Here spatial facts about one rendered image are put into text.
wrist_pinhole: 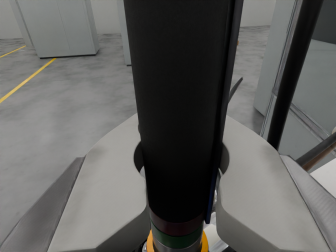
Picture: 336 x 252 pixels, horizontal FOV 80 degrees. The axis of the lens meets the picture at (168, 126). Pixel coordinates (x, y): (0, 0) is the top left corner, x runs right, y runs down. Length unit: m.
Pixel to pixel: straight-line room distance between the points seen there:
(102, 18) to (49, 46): 5.24
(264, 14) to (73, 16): 10.60
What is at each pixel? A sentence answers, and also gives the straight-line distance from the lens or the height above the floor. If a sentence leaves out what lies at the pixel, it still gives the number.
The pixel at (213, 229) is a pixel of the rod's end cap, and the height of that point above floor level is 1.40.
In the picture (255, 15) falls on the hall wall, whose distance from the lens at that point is 14.15.
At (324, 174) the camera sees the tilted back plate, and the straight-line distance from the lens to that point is 0.57.
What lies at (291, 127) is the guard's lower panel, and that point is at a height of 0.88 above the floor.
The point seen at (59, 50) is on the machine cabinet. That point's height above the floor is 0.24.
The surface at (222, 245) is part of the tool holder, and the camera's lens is 0.20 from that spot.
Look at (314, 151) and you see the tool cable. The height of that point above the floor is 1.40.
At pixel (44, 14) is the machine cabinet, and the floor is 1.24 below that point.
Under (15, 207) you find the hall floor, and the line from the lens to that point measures 2.41.
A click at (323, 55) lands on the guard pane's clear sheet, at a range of 1.27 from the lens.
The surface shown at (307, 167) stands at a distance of 0.30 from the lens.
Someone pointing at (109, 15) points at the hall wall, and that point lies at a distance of 12.37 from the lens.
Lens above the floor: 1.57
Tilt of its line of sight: 32 degrees down
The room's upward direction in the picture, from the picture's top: 2 degrees counter-clockwise
